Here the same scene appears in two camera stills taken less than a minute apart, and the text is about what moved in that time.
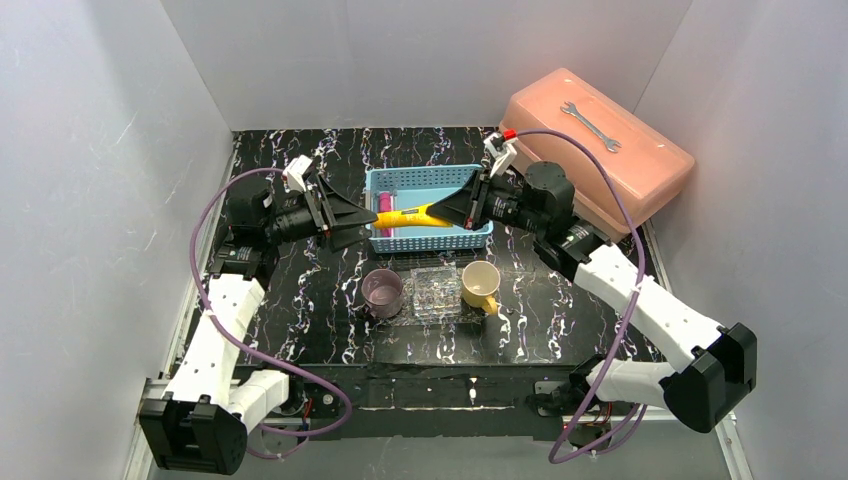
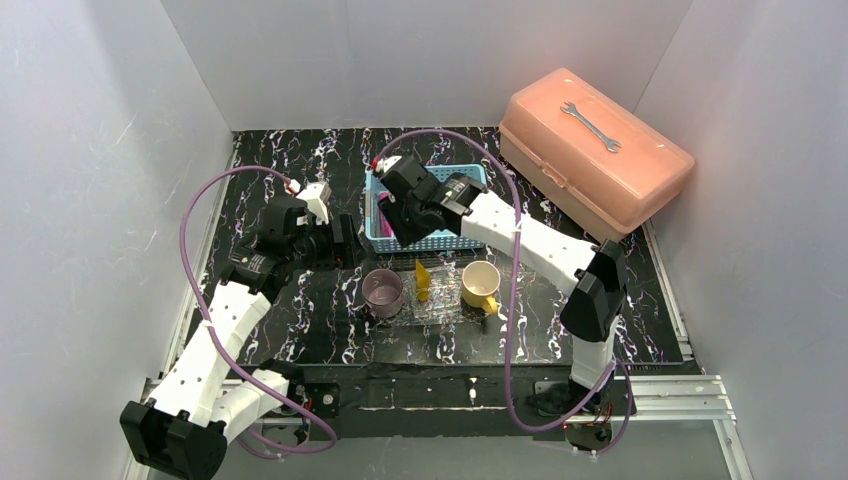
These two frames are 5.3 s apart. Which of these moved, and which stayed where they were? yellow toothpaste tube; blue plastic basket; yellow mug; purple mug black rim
Moved: yellow toothpaste tube
Stayed: purple mug black rim; blue plastic basket; yellow mug
